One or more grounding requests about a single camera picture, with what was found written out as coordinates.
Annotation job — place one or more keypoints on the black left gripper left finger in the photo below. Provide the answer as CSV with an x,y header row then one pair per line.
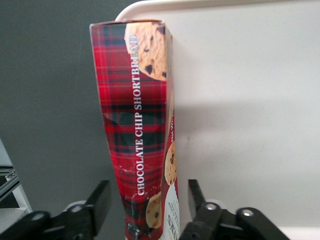
x,y
75,222

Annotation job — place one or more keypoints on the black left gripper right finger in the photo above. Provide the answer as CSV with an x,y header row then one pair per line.
x,y
220,225

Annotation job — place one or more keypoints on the red tartan cookie box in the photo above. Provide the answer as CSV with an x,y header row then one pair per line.
x,y
125,100

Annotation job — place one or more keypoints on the cream plastic tray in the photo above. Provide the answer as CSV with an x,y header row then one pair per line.
x,y
250,100

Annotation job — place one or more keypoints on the aluminium table frame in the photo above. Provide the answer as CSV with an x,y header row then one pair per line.
x,y
7,182

